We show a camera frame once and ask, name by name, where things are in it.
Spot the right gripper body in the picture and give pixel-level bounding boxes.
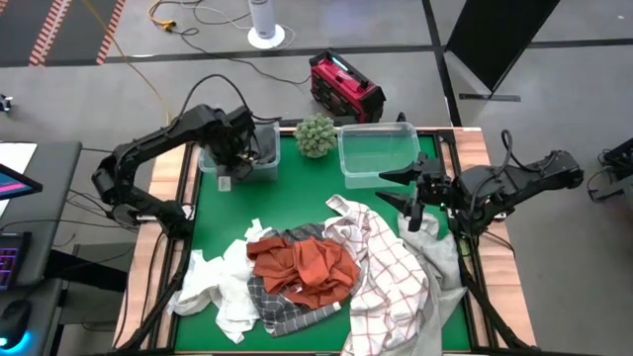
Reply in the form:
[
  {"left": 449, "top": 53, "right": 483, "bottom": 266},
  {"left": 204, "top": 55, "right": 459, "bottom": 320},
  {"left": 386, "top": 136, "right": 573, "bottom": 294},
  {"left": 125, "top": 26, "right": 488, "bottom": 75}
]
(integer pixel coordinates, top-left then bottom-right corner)
[{"left": 414, "top": 152, "right": 454, "bottom": 209}]

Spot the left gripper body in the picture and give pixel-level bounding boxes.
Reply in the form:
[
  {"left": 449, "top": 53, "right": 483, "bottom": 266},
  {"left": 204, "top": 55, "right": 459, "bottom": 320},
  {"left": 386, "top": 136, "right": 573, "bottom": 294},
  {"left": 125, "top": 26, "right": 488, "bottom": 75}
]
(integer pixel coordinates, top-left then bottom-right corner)
[{"left": 216, "top": 120, "right": 260, "bottom": 173}]

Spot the dark grey terry towel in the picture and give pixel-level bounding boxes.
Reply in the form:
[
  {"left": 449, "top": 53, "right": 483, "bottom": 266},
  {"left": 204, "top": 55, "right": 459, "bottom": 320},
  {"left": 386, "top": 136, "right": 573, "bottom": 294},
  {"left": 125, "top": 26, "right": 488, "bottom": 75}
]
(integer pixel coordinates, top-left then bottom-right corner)
[{"left": 249, "top": 129, "right": 278, "bottom": 167}]

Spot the light grey waffle towel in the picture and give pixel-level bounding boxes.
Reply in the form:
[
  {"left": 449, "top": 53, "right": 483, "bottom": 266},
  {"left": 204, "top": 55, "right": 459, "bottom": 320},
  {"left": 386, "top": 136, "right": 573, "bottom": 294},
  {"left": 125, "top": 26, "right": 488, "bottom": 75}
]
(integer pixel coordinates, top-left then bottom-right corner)
[{"left": 398, "top": 212, "right": 469, "bottom": 356}]

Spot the white red-checked towel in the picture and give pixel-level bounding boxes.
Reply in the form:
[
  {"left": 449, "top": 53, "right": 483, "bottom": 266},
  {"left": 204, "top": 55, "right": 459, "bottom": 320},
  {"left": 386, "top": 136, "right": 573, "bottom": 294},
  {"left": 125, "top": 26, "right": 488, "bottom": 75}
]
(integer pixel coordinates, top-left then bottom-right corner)
[{"left": 323, "top": 194, "right": 430, "bottom": 356}]

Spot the plain white towel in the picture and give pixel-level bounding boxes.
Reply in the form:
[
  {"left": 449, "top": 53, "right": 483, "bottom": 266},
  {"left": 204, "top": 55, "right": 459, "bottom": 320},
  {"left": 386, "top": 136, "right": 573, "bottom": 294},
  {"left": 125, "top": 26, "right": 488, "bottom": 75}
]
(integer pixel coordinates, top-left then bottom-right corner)
[{"left": 166, "top": 217, "right": 278, "bottom": 345}]

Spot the dark grey checked towel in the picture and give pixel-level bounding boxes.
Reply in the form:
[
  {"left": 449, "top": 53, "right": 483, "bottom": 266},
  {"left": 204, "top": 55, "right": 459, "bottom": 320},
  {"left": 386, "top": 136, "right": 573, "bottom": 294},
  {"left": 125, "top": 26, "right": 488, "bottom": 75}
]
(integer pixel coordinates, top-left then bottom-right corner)
[{"left": 246, "top": 222, "right": 343, "bottom": 338}]

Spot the clear plastic bin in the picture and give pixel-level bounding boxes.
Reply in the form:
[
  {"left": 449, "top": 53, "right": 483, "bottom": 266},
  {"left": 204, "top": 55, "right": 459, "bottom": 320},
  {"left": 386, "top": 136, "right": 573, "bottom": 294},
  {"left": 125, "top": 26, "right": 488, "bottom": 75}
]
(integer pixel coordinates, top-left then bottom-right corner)
[
  {"left": 337, "top": 122, "right": 426, "bottom": 190},
  {"left": 198, "top": 121, "right": 282, "bottom": 185}
]

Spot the potted green succulent plant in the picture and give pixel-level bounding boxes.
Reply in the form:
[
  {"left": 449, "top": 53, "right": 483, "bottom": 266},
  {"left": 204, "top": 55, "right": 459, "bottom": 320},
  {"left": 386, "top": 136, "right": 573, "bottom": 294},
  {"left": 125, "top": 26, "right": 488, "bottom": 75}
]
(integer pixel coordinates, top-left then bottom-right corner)
[{"left": 293, "top": 113, "right": 338, "bottom": 159}]

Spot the red black tool case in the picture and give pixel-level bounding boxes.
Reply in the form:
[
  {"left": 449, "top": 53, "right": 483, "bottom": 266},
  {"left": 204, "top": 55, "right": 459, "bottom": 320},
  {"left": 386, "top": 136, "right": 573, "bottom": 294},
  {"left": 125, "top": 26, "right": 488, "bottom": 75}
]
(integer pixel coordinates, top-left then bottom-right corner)
[{"left": 309, "top": 48, "right": 388, "bottom": 125}]

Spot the white cylindrical stand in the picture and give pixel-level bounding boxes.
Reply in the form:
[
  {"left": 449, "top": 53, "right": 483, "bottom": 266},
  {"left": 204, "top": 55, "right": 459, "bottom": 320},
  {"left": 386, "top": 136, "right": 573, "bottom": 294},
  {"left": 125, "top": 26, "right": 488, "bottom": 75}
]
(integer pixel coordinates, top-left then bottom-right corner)
[{"left": 246, "top": 0, "right": 287, "bottom": 50}]

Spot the black divider panel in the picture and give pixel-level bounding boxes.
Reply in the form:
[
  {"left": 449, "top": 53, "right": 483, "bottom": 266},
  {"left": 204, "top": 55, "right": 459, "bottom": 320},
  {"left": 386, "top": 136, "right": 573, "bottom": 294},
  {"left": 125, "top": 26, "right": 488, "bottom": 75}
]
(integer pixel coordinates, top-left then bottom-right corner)
[{"left": 444, "top": 0, "right": 563, "bottom": 103}]

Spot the dark grey desk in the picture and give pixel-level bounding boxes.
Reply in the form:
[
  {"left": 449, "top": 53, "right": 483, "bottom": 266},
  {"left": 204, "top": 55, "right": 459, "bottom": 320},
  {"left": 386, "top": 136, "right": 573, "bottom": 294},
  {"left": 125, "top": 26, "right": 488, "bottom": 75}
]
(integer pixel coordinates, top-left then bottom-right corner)
[
  {"left": 0, "top": 277, "right": 64, "bottom": 356},
  {"left": 0, "top": 140, "right": 84, "bottom": 288}
]

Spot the white paper sheet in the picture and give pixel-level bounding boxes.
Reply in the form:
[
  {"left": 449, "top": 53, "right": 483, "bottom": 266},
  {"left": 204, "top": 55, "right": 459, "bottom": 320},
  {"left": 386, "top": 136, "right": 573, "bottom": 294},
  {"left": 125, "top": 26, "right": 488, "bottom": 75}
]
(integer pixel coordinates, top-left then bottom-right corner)
[{"left": 0, "top": 141, "right": 39, "bottom": 219}]

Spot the tilted monitor screen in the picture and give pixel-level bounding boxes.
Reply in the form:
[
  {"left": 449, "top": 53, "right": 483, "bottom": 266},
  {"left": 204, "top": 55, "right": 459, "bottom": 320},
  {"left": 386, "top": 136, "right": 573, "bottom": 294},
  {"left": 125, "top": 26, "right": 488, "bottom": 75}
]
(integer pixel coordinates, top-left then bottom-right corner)
[{"left": 0, "top": 162, "right": 45, "bottom": 202}]

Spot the backlit keyboard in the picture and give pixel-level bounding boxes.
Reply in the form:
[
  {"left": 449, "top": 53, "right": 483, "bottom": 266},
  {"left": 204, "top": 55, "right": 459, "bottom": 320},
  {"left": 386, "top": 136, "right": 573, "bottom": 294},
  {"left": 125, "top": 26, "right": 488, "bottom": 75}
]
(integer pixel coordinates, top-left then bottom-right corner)
[{"left": 0, "top": 230, "right": 34, "bottom": 293}]

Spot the black computer mouse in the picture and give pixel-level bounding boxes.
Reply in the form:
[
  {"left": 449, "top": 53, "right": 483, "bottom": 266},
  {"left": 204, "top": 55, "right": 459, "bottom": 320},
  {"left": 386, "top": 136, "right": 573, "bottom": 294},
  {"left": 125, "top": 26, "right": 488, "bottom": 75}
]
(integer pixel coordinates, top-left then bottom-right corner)
[{"left": 0, "top": 299, "right": 34, "bottom": 350}]

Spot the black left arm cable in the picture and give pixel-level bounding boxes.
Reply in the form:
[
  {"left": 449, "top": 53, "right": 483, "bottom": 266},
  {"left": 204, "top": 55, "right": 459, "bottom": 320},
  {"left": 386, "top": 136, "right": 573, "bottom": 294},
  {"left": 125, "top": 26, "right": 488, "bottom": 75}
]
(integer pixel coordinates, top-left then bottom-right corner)
[{"left": 178, "top": 73, "right": 284, "bottom": 125}]

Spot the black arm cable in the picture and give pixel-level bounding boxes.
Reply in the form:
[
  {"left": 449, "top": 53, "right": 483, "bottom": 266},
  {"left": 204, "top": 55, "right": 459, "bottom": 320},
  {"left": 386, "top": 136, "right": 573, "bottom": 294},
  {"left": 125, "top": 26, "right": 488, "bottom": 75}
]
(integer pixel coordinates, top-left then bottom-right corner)
[
  {"left": 499, "top": 129, "right": 520, "bottom": 172},
  {"left": 178, "top": 73, "right": 284, "bottom": 125}
]

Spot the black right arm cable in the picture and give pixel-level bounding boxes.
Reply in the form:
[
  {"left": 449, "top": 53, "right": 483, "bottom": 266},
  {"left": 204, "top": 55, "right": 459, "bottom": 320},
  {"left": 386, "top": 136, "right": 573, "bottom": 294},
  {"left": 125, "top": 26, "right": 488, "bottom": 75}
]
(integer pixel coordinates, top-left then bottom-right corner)
[{"left": 499, "top": 129, "right": 520, "bottom": 172}]

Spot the black floor cable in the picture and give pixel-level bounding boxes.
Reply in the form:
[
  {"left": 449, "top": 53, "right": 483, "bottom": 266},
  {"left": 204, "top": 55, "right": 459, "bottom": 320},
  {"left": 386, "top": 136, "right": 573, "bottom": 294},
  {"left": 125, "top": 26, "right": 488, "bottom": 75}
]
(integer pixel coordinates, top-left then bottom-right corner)
[{"left": 167, "top": 27, "right": 313, "bottom": 86}]

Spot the white floor cable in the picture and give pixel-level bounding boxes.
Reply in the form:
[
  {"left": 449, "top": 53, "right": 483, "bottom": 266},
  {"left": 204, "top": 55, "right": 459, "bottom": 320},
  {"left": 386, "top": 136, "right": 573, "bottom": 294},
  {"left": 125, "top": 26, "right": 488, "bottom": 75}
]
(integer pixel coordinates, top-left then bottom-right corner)
[{"left": 180, "top": 0, "right": 297, "bottom": 50}]

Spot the thin yellow cord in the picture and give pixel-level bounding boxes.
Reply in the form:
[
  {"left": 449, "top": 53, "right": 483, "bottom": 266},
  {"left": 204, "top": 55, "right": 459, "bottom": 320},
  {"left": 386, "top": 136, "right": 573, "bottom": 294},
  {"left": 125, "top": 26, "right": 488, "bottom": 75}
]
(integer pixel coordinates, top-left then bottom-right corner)
[{"left": 81, "top": 0, "right": 173, "bottom": 125}]

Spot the yellow extension cord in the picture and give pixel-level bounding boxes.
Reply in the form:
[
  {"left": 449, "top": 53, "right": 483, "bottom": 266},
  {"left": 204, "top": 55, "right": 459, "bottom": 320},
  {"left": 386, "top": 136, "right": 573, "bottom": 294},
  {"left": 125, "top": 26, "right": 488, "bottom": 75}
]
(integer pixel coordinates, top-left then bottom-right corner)
[{"left": 146, "top": 0, "right": 178, "bottom": 34}]

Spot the black aluminium table frame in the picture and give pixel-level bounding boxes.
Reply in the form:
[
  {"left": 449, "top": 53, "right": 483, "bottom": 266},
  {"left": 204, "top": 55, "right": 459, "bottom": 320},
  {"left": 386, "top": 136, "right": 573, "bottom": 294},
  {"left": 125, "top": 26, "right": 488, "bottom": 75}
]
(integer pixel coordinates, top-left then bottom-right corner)
[{"left": 112, "top": 126, "right": 540, "bottom": 356}]

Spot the black equipment with cables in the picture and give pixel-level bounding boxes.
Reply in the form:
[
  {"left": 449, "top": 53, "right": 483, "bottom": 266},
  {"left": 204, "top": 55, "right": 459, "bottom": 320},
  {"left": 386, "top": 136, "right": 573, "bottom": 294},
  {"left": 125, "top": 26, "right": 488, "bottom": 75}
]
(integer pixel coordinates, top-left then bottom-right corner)
[{"left": 587, "top": 136, "right": 633, "bottom": 204}]

